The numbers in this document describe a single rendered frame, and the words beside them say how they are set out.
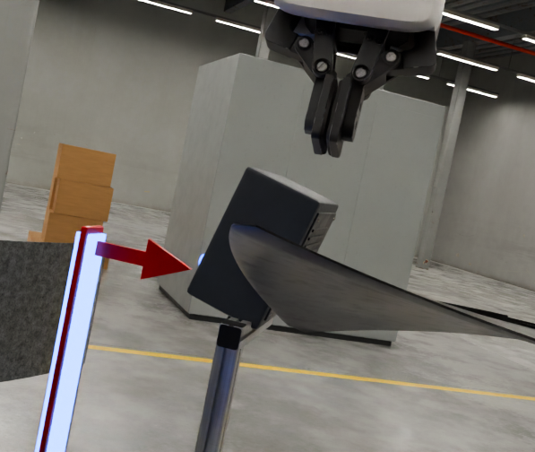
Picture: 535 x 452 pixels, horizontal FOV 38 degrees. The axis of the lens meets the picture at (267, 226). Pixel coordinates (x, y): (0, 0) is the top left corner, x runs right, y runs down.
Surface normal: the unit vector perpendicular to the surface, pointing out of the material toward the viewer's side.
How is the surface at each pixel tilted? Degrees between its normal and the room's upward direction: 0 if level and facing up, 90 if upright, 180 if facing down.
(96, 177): 90
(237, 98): 90
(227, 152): 90
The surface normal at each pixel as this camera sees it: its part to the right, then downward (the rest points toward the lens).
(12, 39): 0.32, 0.11
